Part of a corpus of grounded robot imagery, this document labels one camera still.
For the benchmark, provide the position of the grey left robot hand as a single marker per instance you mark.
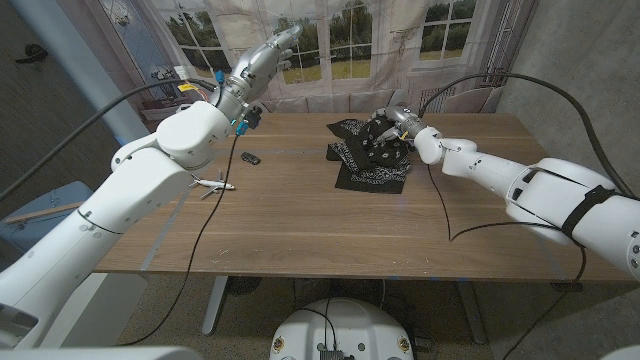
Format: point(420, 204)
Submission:
point(262, 62)

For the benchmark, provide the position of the white round pillar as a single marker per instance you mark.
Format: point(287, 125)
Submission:
point(85, 60)

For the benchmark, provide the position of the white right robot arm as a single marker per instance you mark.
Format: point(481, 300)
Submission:
point(550, 195)

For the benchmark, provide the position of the white toy plane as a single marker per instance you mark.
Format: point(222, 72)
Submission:
point(215, 185)

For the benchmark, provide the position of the printed window backdrop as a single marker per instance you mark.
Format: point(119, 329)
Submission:
point(350, 30)

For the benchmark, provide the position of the white floor board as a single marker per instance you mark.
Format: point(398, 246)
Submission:
point(100, 310)

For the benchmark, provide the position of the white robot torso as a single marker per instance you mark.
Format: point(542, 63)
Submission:
point(345, 325)

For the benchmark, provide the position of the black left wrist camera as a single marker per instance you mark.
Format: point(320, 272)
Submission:
point(252, 117)

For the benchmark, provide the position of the black USB stick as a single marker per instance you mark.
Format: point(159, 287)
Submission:
point(251, 158)

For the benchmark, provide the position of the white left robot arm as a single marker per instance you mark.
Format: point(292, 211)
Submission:
point(140, 185)

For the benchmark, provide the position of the black paisley bandana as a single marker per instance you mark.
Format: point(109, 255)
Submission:
point(370, 170)

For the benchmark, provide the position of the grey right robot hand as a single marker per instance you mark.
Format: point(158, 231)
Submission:
point(405, 120)

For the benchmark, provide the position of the grey table leg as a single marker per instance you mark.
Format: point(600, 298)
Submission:
point(472, 312)
point(214, 305)

